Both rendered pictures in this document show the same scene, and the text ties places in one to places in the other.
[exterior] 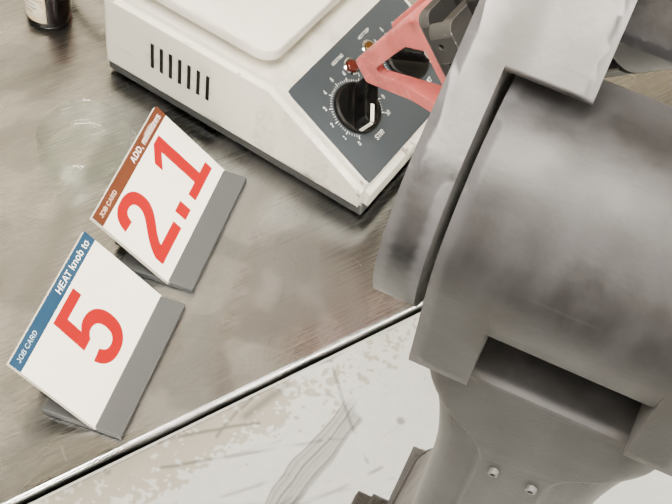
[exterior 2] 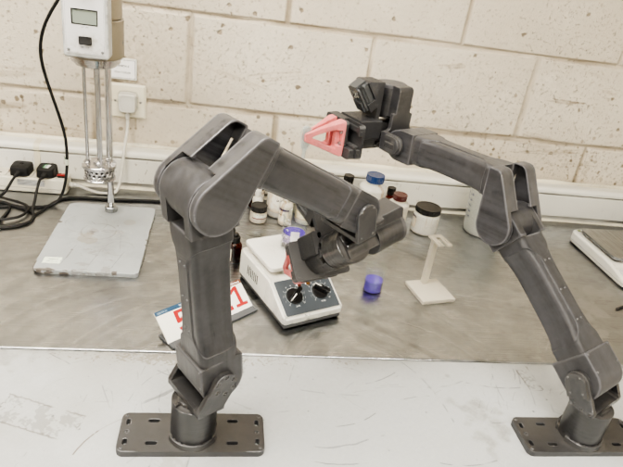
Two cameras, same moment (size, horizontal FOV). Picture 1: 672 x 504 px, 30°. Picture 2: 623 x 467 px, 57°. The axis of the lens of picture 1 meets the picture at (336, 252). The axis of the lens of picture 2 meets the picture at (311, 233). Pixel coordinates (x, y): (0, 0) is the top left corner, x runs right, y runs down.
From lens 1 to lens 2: 0.52 m
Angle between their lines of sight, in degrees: 34
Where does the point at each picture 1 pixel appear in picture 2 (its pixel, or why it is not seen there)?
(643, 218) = (187, 173)
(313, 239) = (265, 329)
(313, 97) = (281, 287)
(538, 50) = (188, 149)
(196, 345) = not seen: hidden behind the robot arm
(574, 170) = (183, 166)
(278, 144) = (268, 300)
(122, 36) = (243, 262)
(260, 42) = (271, 265)
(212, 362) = not seen: hidden behind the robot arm
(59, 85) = not seen: hidden behind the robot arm
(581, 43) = (195, 148)
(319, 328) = (249, 348)
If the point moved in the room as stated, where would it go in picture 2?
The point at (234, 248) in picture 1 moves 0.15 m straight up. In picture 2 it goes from (240, 323) to (247, 253)
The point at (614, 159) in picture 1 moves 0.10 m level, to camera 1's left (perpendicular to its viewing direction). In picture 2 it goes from (190, 166) to (127, 139)
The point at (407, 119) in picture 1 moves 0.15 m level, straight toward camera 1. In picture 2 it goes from (311, 306) to (257, 341)
